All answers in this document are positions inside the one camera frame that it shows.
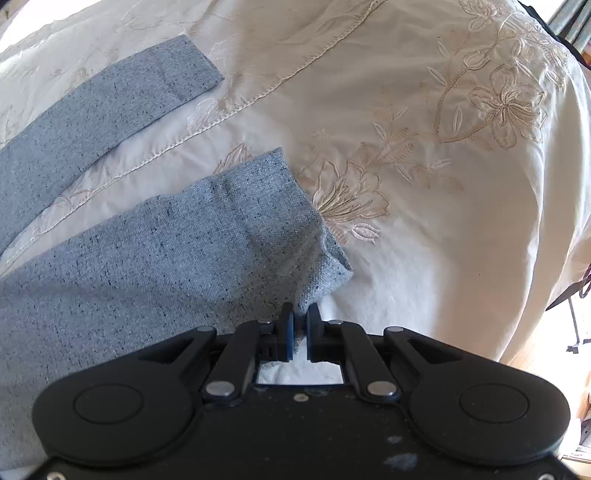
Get grey-blue speckled pants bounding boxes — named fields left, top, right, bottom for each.
left=1, top=36, right=353, bottom=470

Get cream embroidered bedspread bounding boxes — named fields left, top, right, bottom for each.
left=1, top=1, right=590, bottom=362

